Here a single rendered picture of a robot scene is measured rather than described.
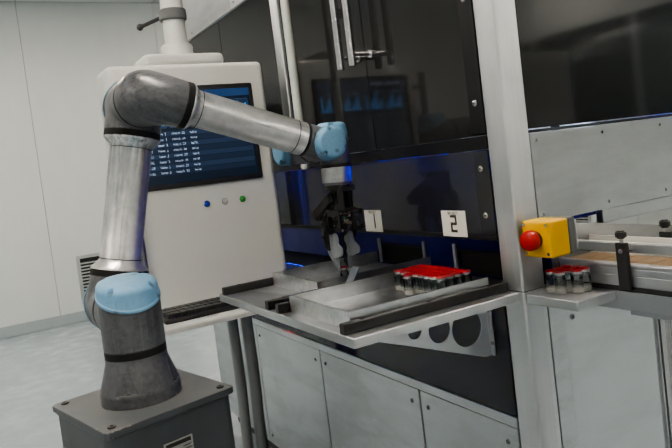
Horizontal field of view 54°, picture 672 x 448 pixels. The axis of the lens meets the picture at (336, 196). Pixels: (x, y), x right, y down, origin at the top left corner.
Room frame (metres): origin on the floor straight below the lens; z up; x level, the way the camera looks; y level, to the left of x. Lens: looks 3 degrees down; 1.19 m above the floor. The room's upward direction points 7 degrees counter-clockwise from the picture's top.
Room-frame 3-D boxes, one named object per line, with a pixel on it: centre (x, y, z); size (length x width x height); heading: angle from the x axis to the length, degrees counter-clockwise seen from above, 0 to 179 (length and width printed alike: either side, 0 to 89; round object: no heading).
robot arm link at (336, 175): (1.66, -0.01, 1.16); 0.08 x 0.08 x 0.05
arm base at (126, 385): (1.27, 0.42, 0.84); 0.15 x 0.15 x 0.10
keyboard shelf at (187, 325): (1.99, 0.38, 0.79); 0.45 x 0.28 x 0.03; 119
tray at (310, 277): (1.76, -0.01, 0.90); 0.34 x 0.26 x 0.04; 119
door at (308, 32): (1.98, -0.01, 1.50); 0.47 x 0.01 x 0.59; 29
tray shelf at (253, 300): (1.58, -0.04, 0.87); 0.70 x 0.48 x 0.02; 29
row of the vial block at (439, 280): (1.45, -0.16, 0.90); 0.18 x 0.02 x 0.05; 29
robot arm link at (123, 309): (1.28, 0.42, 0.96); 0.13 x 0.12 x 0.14; 29
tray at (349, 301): (1.41, -0.08, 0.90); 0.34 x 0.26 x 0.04; 119
